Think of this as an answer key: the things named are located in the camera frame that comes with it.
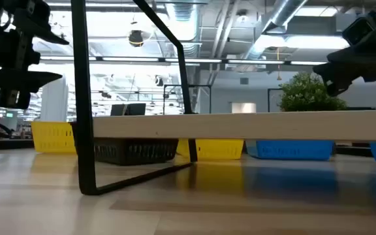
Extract black hanging ceiling fixture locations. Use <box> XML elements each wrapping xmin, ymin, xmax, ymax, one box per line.
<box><xmin>128</xmin><ymin>29</ymin><xmax>145</xmax><ymax>48</ymax></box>

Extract yellow plastic basket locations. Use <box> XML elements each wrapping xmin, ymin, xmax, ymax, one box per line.
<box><xmin>176</xmin><ymin>138</ymin><xmax>245</xmax><ymax>161</ymax></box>
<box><xmin>30</xmin><ymin>121</ymin><xmax>77</xmax><ymax>154</ymax></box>

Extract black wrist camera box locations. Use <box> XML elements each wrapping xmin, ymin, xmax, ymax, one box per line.
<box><xmin>341</xmin><ymin>14</ymin><xmax>376</xmax><ymax>47</ymax></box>

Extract wooden shelf black metal legs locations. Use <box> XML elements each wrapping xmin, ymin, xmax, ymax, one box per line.
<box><xmin>70</xmin><ymin>0</ymin><xmax>376</xmax><ymax>196</ymax></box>

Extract long ceiling light strip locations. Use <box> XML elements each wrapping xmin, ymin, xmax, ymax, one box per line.
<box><xmin>39</xmin><ymin>55</ymin><xmax>328</xmax><ymax>67</ymax></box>

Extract green plant in striped pot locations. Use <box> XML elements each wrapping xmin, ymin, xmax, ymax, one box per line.
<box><xmin>277</xmin><ymin>71</ymin><xmax>349</xmax><ymax>113</ymax></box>

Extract wide black metal frame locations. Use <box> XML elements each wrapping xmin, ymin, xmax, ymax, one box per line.
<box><xmin>163</xmin><ymin>84</ymin><xmax>213</xmax><ymax>115</ymax></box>

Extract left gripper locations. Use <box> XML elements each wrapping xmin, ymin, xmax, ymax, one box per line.
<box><xmin>0</xmin><ymin>0</ymin><xmax>70</xmax><ymax>110</ymax></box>

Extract narrow black metal frame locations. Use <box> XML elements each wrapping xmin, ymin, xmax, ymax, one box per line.
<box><xmin>267</xmin><ymin>87</ymin><xmax>285</xmax><ymax>114</ymax></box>

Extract dark computer monitor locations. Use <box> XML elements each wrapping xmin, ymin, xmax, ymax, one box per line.
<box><xmin>110</xmin><ymin>102</ymin><xmax>147</xmax><ymax>117</ymax></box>

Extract white lit panel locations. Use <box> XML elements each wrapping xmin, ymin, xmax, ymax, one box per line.
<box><xmin>230</xmin><ymin>102</ymin><xmax>257</xmax><ymax>114</ymax></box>

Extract black plastic basket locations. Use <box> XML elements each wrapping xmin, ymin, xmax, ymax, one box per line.
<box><xmin>69</xmin><ymin>121</ymin><xmax>180</xmax><ymax>166</ymax></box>

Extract silver ceiling air duct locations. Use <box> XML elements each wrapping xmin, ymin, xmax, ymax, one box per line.
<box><xmin>242</xmin><ymin>0</ymin><xmax>309</xmax><ymax>61</ymax></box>

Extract white column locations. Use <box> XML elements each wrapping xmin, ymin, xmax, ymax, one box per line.
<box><xmin>39</xmin><ymin>75</ymin><xmax>69</xmax><ymax>123</ymax></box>

